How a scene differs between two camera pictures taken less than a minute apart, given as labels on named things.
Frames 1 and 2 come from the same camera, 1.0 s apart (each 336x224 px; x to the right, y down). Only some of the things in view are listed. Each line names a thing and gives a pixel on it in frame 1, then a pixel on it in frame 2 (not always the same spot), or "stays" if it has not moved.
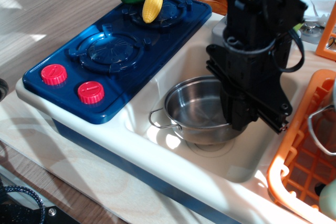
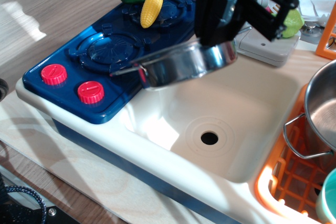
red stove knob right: x=91 y=92 stays
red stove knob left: x=54 y=74 stays
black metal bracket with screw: x=10 y=213 stays
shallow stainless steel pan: x=196 y=104 -> x=182 y=62
